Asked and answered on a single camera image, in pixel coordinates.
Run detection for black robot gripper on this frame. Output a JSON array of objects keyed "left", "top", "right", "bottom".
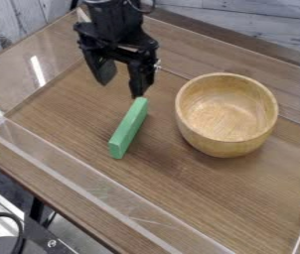
[{"left": 73, "top": 0, "right": 159, "bottom": 98}]

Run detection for green rectangular block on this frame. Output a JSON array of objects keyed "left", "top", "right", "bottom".
[{"left": 108, "top": 97, "right": 148, "bottom": 159}]

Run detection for brown wooden bowl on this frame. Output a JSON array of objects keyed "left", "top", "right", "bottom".
[{"left": 175, "top": 72, "right": 278, "bottom": 158}]

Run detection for black table leg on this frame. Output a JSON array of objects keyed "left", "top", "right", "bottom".
[{"left": 29, "top": 197, "right": 45, "bottom": 223}]

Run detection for black chair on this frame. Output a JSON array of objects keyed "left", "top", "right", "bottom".
[{"left": 0, "top": 212, "right": 77, "bottom": 254}]

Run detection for clear acrylic corner bracket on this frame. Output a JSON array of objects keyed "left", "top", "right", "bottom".
[{"left": 76, "top": 8, "right": 91, "bottom": 23}]

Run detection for clear acrylic tray wall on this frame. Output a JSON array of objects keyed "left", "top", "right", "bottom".
[{"left": 0, "top": 11, "right": 300, "bottom": 254}]

